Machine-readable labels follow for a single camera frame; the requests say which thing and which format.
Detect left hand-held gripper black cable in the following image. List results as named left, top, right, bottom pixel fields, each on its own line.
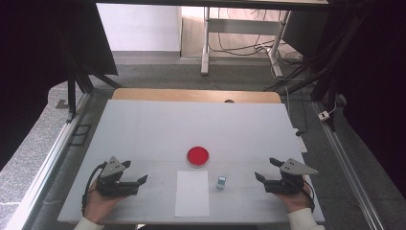
left=80, top=161, right=108, bottom=217

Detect person's right hand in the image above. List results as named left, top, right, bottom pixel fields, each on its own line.
left=275, top=181, right=315, bottom=215

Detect aluminium floor rail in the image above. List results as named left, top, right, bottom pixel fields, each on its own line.
left=310, top=101, right=386, bottom=230
left=4, top=92, right=92, bottom=230

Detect person's left hand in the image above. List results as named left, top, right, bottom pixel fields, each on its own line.
left=83, top=178, right=127, bottom=224

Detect hand-held gripper black cable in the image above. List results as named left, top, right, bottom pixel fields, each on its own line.
left=80, top=161, right=108, bottom=217
left=302, top=179, right=316, bottom=214

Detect round red ink pad dish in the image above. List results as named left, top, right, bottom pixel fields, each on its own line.
left=186, top=146, right=211, bottom=169

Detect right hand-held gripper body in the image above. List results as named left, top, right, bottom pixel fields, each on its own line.
left=263, top=157, right=319, bottom=196

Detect black curtain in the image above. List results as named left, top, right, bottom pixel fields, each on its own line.
left=282, top=0, right=406, bottom=199
left=0, top=0, right=119, bottom=171

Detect white table cover board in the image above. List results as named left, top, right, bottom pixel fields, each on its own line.
left=56, top=99, right=326, bottom=224

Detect white paper sheet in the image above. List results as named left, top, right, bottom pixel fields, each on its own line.
left=174, top=170, right=211, bottom=218

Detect small blue white stamp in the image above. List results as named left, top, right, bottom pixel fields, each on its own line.
left=215, top=174, right=227, bottom=190

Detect black floor cables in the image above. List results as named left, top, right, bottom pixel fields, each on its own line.
left=209, top=8, right=305, bottom=63

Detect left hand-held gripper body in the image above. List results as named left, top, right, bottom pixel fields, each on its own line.
left=96, top=156, right=140, bottom=197

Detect right hand-held gripper black cable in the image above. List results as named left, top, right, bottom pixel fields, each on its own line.
left=302, top=179, right=316, bottom=214

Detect wooden table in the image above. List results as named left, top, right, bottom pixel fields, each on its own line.
left=111, top=87, right=282, bottom=104

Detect white desk frame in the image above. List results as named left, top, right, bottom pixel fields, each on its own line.
left=200, top=6, right=291, bottom=79

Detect black metal stand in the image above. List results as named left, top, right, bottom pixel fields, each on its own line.
left=264, top=60, right=339, bottom=132
left=56, top=32, right=123, bottom=124

